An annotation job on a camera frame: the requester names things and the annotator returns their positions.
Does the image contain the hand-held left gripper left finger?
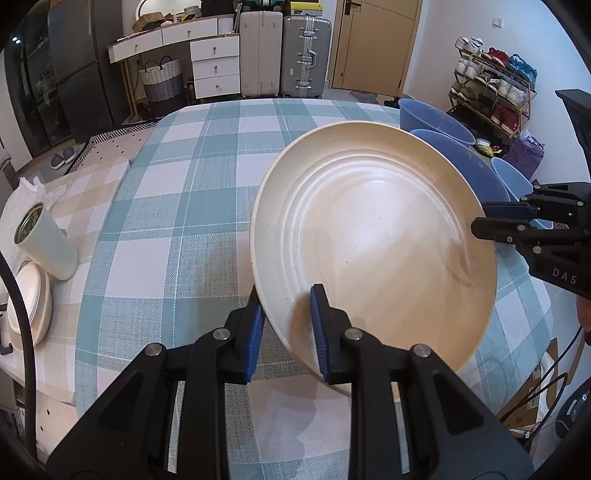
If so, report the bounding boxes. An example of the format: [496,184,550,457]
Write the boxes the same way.
[44,286,266,480]

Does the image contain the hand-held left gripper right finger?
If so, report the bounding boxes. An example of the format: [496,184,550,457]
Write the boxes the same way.
[309,284,536,480]

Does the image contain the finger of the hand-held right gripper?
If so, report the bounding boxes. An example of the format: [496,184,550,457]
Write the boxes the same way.
[482,181,591,222]
[470,216,591,260]

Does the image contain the blue bowl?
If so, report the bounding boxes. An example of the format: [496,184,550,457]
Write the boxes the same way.
[491,157,553,232]
[410,128,511,205]
[398,98,476,147]

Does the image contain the person's right hand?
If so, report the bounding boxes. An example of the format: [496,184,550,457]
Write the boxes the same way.
[575,295,591,346]

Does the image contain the purple bag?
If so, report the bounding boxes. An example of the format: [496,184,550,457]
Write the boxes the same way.
[508,131,546,182]

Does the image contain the teal checked tablecloth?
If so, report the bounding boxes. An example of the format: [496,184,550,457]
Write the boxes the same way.
[74,98,556,480]

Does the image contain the printed cardboard box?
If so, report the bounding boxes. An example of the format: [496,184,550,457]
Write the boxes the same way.
[500,338,586,440]

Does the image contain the shoe rack with shoes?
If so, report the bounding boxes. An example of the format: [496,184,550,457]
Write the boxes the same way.
[450,36,539,134]

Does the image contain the black round device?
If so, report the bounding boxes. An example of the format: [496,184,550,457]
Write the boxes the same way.
[553,382,591,440]

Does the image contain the tan wooden door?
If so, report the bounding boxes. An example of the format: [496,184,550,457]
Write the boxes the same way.
[330,0,424,91]

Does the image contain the pale green tumbler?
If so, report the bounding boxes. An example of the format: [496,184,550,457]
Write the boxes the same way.
[13,201,79,282]

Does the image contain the stack of white dishes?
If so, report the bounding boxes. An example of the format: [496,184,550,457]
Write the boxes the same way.
[6,261,53,354]

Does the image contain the beige checked cloth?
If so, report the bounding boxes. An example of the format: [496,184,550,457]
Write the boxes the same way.
[0,157,133,408]

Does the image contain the white perforated board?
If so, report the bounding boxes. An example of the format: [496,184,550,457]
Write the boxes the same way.
[74,130,156,175]

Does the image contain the black and white rug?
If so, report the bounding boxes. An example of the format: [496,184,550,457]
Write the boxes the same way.
[76,120,161,154]

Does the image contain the silver suitcase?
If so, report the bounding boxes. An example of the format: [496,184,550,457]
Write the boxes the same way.
[281,15,332,99]

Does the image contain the grey slippers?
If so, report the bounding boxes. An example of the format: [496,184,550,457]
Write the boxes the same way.
[49,146,77,169]

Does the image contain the woven laundry basket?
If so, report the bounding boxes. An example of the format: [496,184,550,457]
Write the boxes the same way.
[140,55,186,117]

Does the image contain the white crumpled plastic bag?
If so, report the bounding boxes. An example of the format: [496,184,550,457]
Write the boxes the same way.
[7,178,61,217]

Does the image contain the white vanity desk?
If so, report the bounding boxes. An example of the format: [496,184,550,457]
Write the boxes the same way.
[107,14,241,100]

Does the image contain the cream suitcase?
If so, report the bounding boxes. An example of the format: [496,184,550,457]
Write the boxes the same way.
[239,10,284,98]

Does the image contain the yellow and black box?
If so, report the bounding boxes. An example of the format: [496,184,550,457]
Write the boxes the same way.
[286,0,324,17]

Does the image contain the grey padded furniture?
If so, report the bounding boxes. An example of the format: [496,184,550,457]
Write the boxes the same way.
[0,138,16,205]

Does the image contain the grey refrigerator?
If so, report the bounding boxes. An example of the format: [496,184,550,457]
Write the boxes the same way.
[46,0,130,136]

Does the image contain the small open cardboard box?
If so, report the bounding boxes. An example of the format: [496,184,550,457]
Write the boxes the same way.
[132,12,167,32]

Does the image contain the dark glass cabinet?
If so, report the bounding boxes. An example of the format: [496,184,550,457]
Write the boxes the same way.
[0,23,62,158]

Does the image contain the black cable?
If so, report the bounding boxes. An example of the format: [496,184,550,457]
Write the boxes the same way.
[530,323,591,441]
[0,253,38,459]

